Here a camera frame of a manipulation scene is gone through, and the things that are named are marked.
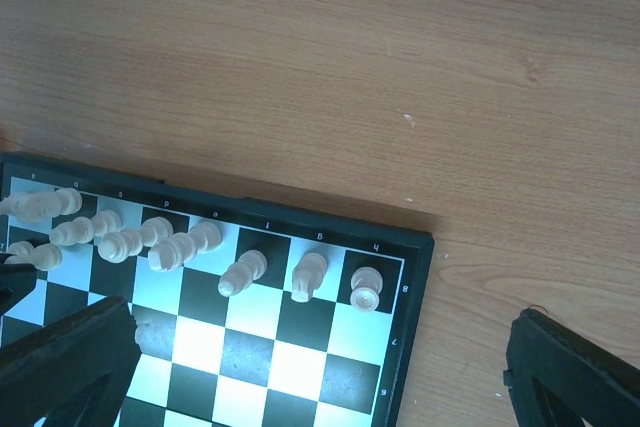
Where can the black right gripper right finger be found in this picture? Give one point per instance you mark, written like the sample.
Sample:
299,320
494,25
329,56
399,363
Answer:
556,377

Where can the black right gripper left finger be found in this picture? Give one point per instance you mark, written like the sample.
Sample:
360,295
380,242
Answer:
74,372

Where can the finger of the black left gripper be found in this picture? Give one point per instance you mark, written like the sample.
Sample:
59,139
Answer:
17,280

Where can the light wooden pawn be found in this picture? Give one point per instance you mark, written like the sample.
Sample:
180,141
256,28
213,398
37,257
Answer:
21,249
46,257

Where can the light wooden knight piece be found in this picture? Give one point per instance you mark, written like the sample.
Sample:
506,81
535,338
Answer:
37,206

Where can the light wooden chess piece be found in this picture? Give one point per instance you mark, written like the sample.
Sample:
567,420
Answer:
308,276
82,229
116,247
250,266
171,253
366,284

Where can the black and grey chessboard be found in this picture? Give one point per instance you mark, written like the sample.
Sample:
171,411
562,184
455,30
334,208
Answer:
257,358

